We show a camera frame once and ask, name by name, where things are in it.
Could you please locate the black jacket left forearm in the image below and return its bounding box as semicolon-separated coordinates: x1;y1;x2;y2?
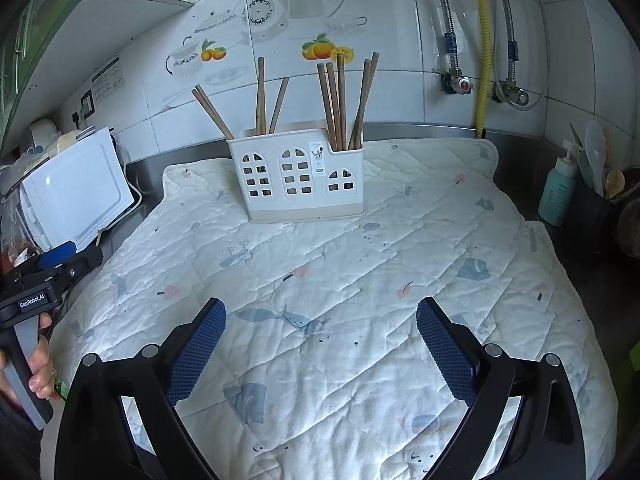
0;380;42;480

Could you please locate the person's left hand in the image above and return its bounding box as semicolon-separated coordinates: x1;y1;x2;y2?
0;334;54;408

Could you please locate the white quilted patterned mat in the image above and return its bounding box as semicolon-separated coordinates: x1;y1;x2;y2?
50;139;618;479

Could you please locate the black utensil pot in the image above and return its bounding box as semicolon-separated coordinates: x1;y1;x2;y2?
562;166;639;273

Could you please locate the teal soap dispenser bottle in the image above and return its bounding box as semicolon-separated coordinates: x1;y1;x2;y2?
538;139;578;226

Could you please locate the cream house-shaped utensil holder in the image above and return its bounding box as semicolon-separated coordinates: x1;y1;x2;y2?
228;122;364;222

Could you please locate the wooden spoon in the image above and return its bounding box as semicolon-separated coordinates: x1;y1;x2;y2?
604;170;626;200

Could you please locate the white plastic rice spoon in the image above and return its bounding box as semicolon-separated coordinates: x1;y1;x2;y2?
585;120;606;183

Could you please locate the yellow gas pipe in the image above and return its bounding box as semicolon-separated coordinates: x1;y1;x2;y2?
474;0;491;139

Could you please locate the wall power socket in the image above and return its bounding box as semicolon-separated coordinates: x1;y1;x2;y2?
72;89;96;129

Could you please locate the metal wall valve right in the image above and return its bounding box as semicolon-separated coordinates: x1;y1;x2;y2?
492;79;529;110

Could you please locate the wall valve red knob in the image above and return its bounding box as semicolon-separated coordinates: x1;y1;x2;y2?
440;70;473;96

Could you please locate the green wall cabinet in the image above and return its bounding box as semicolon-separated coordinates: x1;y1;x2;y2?
1;0;81;155

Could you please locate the braided metal hose left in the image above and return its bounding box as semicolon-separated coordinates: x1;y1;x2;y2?
429;0;461;86

